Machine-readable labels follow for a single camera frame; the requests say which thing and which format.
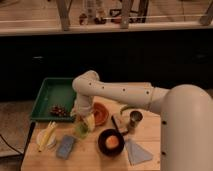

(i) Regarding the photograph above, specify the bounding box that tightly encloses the black spatula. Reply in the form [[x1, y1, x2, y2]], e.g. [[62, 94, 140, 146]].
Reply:
[[111, 114, 129, 135]]

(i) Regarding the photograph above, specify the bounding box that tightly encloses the black bowl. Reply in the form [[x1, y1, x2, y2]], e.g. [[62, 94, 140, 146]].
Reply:
[[98, 129, 124, 157]]

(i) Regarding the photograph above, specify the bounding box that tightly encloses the blue grey cloth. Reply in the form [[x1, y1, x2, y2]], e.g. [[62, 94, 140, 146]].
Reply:
[[125, 139, 153, 165]]

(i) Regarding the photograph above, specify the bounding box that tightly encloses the blue sponge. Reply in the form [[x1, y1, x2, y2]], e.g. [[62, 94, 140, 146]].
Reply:
[[56, 135, 75, 159]]

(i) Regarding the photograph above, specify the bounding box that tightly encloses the metal cup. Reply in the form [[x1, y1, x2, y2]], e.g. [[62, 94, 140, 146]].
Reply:
[[129, 110, 143, 128]]

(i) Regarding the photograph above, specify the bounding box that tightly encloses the white plate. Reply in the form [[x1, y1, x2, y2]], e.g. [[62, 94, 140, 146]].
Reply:
[[36, 130, 57, 149]]

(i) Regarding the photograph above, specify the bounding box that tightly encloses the orange fruit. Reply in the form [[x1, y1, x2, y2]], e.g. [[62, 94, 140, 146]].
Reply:
[[105, 135, 119, 149]]

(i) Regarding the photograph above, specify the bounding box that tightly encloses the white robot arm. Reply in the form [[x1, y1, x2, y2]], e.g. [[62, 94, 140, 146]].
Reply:
[[72, 70, 213, 171]]

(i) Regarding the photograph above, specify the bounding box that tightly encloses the green plastic cup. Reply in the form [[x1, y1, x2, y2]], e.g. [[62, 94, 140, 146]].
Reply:
[[75, 122, 89, 138]]

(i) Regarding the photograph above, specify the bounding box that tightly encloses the dark grape bunch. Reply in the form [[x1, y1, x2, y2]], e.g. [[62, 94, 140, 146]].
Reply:
[[50, 106, 67, 117]]

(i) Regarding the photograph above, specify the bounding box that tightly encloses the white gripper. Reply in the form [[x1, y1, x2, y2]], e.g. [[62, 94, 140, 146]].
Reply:
[[70, 95, 93, 121]]

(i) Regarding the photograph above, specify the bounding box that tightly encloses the green pepper toy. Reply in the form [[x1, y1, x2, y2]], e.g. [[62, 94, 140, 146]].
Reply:
[[120, 105, 136, 115]]

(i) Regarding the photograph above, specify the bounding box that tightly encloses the green plastic tray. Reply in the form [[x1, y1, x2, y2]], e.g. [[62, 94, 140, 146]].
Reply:
[[30, 77, 76, 122]]

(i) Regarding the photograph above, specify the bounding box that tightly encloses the orange bowl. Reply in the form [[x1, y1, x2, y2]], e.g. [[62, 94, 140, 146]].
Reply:
[[93, 102, 109, 126]]

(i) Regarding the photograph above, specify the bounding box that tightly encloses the yellow banana toy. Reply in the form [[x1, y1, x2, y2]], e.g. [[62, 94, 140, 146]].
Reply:
[[38, 122, 56, 152]]

